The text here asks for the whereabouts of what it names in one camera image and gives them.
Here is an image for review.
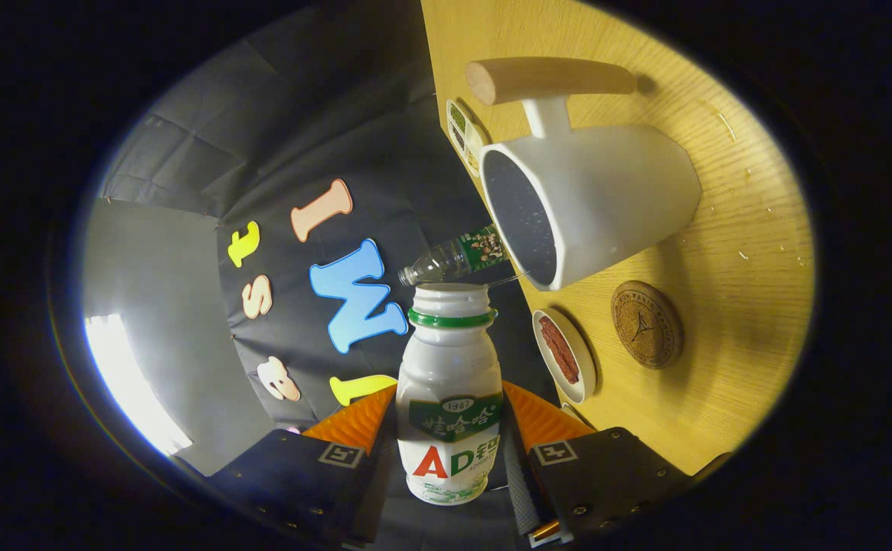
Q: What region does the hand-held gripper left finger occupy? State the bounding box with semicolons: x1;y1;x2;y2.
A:
208;383;400;548

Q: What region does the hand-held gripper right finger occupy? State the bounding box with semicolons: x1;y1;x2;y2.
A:
501;380;698;549

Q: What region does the round cork coaster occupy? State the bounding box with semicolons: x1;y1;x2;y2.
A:
611;280;685;370

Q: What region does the white juice bottle green label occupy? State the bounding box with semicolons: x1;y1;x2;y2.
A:
395;283;505;506

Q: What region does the white cup with wooden handle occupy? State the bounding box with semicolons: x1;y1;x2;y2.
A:
466;57;703;292

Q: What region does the clear plastic water bottle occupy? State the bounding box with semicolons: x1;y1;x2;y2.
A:
398;223;509;288

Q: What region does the round white plate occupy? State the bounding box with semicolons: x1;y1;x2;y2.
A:
531;308;597;405

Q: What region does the red meat slice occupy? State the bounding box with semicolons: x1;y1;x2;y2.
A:
539;316;580;385

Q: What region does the wooden table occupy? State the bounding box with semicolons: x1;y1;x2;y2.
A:
420;0;815;475

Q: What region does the white divided dish with beans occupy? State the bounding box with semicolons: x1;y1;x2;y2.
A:
446;98;492;178

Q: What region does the black backdrop cloth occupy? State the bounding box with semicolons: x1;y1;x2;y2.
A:
97;0;561;551

